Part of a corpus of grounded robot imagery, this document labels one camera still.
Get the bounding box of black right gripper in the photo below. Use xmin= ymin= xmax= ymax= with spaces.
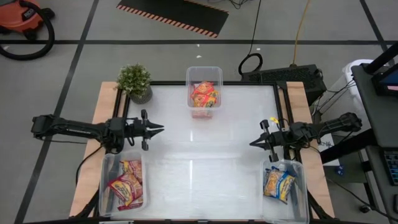
xmin=249 ymin=119 xmax=294 ymax=163

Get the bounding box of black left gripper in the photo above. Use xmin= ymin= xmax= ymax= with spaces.
xmin=123 ymin=108 xmax=165 ymax=152

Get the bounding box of blue Maruchan noodle pack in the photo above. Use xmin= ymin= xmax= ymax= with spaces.
xmin=273 ymin=169 xmax=297 ymax=205
xmin=263 ymin=167 xmax=289 ymax=198

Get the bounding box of small green potted plant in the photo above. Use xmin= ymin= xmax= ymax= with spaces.
xmin=116 ymin=63 xmax=154 ymax=105

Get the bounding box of clear plastic bin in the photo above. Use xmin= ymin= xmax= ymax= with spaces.
xmin=98 ymin=151 xmax=149 ymax=218
xmin=185 ymin=65 xmax=224 ymax=119
xmin=258 ymin=158 xmax=313 ymax=224

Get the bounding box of white paper sheet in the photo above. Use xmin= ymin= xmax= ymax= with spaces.
xmin=316 ymin=132 xmax=341 ymax=167

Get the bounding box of black computer case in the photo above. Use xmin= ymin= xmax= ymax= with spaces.
xmin=241 ymin=63 xmax=328 ymax=106

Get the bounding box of wooden table board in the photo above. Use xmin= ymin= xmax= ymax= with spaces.
xmin=68 ymin=81 xmax=336 ymax=218

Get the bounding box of white trash bin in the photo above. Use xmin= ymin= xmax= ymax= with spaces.
xmin=341 ymin=58 xmax=374 ymax=103

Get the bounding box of grey equipment cart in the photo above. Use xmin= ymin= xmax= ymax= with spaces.
xmin=320 ymin=42 xmax=398 ymax=218

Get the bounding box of black hazard-striped floor mat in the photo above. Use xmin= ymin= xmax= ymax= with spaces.
xmin=116 ymin=0 xmax=230 ymax=39

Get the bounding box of black keyboard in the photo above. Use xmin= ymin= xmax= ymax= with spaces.
xmin=384 ymin=150 xmax=398 ymax=187

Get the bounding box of red shop vacuum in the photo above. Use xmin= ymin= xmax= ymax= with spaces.
xmin=0 ymin=0 xmax=56 ymax=61

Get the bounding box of black monitor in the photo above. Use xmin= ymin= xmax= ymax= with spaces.
xmin=371 ymin=63 xmax=398 ymax=97

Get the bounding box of orange shop vacuum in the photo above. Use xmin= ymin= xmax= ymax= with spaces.
xmin=0 ymin=0 xmax=56 ymax=34

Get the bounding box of black arm base cable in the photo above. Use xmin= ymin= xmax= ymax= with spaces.
xmin=75 ymin=144 xmax=105 ymax=187

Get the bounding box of black hanging cable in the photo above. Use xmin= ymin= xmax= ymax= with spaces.
xmin=238 ymin=0 xmax=264 ymax=77

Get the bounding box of yellow hanging cable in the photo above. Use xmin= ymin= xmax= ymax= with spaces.
xmin=292 ymin=0 xmax=312 ymax=66

